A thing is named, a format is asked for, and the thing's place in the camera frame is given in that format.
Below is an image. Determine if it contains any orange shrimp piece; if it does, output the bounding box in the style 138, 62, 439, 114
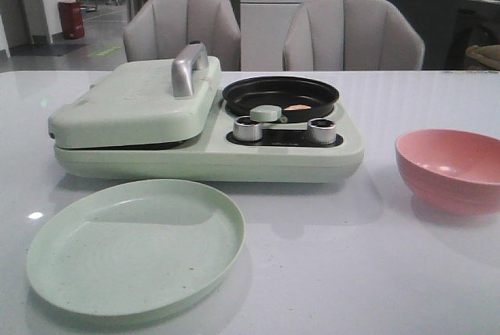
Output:
284, 104, 311, 111

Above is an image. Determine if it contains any green sandwich maker lid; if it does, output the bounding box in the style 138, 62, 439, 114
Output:
48, 44, 221, 149

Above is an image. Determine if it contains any pink plastic bowl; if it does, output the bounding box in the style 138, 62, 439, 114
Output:
395, 129, 499, 215

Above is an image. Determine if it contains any green breakfast maker base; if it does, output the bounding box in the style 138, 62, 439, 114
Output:
54, 92, 364, 183

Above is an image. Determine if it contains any left silver control knob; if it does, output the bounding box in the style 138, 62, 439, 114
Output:
232, 116, 263, 142

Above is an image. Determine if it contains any silver control knob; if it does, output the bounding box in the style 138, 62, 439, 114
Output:
232, 116, 263, 142
305, 118, 337, 145

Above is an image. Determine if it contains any right silver control knob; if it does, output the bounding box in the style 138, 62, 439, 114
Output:
305, 118, 337, 145

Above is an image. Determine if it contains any black round frying pan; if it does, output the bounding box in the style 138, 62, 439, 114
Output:
223, 76, 340, 123

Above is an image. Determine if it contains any right beige upholstered chair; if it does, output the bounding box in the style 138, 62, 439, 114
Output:
282, 0, 425, 71

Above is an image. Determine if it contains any beige upholstered chair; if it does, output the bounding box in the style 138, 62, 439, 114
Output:
123, 0, 241, 71
282, 0, 425, 71

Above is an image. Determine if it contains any light green round plate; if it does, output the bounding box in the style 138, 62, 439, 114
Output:
27, 179, 245, 321

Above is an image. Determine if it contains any left beige upholstered chair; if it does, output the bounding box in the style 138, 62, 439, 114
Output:
123, 0, 241, 71

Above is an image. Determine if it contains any white cabinet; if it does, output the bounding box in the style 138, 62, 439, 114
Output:
240, 0, 308, 72

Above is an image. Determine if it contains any red bin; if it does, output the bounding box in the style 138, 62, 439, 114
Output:
58, 1, 84, 39

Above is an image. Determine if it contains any grey kitchen counter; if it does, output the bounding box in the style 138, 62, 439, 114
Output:
310, 0, 500, 70

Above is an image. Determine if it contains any beige cushion at right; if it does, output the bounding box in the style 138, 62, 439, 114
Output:
466, 45, 500, 70

